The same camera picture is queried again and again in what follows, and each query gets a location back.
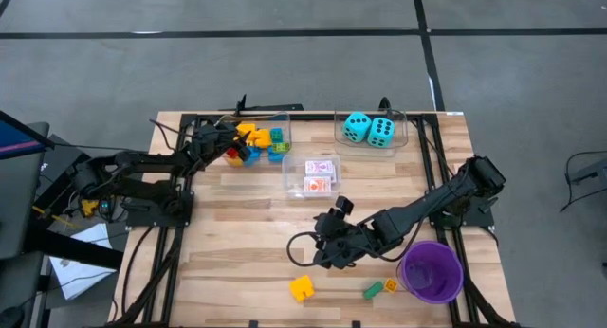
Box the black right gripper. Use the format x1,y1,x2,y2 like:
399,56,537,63
312,208,380,271

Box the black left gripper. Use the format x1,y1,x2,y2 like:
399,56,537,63
192,121,253,166

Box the small blue toy block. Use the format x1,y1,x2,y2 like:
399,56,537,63
244,146,263,167

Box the green toy brick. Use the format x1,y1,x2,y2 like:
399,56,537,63
363,281,385,301

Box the large yellow two-stud block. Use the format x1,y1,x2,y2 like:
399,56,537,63
288,274,316,303

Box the playing card box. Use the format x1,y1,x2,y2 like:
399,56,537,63
304,159,337,183
303,175,332,196

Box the clear plastic bin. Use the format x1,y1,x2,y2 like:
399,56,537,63
216,112,292,168
333,108,409,158

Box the small clear plastic box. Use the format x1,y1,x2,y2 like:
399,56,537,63
280,155,341,200

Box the purple plastic bucket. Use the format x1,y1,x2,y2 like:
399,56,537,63
399,240,465,305

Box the teal foam die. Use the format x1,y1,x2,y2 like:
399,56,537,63
366,117,396,149
341,111,373,144

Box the white paper sheets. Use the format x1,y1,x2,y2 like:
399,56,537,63
48,222,118,301

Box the blue screen monitor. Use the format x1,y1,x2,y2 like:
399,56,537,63
0,110,56,161

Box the black side cart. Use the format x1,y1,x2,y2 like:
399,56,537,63
0,121,125,328

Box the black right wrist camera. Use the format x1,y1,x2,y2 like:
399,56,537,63
334,195,356,219

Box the black camera cable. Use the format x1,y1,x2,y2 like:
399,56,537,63
285,230,333,268
149,118,200,153

